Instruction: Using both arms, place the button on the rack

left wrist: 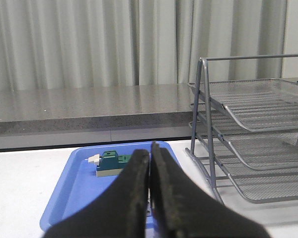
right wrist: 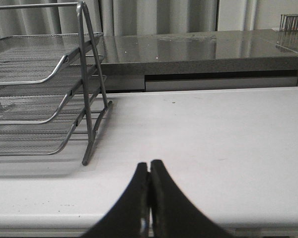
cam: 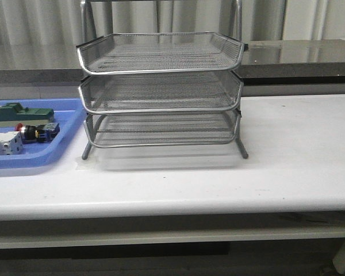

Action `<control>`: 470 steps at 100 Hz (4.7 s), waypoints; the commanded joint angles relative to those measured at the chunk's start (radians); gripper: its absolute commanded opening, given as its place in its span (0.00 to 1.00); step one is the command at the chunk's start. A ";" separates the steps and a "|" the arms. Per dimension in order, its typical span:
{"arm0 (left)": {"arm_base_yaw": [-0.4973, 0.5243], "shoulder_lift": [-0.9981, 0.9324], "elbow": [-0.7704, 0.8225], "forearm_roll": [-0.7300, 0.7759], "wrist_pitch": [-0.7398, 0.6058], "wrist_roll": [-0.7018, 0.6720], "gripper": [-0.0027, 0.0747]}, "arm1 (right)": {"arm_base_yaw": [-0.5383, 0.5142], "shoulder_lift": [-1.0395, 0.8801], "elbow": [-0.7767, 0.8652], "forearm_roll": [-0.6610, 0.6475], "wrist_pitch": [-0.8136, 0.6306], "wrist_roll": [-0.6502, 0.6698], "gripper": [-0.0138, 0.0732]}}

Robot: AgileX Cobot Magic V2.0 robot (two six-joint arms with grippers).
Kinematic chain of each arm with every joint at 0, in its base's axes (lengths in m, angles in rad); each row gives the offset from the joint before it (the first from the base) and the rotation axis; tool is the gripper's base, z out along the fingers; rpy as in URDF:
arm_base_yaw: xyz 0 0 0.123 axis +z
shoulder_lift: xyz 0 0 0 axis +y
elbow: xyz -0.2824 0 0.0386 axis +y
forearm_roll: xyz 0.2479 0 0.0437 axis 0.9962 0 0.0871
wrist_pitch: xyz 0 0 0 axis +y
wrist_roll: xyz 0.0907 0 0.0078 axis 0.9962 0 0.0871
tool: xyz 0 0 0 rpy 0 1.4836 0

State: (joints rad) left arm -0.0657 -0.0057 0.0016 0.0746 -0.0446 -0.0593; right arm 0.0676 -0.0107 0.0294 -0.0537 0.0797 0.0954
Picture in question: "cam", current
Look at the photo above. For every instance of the white circuit breaker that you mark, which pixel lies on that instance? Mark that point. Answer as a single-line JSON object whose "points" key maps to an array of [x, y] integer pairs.
{"points": [[10, 143]]}

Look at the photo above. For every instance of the blue plastic tray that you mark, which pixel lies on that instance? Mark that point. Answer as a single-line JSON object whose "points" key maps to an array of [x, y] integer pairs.
{"points": [[69, 114]]}

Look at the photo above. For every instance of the red emergency stop button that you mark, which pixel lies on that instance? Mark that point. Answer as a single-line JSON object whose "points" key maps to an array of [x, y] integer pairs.
{"points": [[39, 133]]}

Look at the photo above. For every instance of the silver mesh bottom tray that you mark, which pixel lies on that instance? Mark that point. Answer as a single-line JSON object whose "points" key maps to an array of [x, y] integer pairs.
{"points": [[141, 130]]}

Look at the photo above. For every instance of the dark rear counter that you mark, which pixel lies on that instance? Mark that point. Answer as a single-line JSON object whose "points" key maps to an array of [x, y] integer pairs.
{"points": [[265, 62]]}

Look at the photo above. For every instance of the green electrical switch block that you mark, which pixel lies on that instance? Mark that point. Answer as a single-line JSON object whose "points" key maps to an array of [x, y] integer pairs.
{"points": [[14, 113]]}

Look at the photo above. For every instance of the silver mesh top tray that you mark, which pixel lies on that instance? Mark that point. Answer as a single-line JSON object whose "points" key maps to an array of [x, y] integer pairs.
{"points": [[144, 53]]}

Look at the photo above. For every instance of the silver mesh tray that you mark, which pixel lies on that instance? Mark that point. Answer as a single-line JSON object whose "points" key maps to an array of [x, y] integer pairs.
{"points": [[164, 92], [141, 130], [144, 53]]}

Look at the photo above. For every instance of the grey metal rack frame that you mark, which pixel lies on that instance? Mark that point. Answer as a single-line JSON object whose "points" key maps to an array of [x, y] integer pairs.
{"points": [[88, 25]]}

